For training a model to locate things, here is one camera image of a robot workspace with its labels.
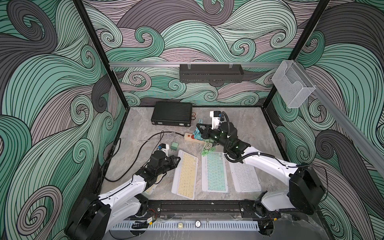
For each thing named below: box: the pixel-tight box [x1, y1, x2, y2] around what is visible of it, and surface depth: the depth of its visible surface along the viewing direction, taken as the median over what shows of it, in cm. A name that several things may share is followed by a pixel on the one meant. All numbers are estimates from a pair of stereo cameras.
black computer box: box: [151, 101, 193, 127], surface depth 113 cm
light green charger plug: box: [170, 142, 179, 151], surface depth 97 cm
